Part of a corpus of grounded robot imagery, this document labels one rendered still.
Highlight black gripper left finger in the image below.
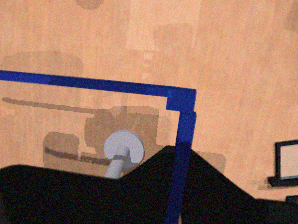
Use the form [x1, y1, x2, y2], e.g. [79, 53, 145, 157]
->
[0, 145, 176, 224]

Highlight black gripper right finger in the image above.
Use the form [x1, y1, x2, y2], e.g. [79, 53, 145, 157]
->
[180, 149, 298, 224]

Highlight black glasses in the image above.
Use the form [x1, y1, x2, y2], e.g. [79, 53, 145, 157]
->
[268, 139, 298, 203]

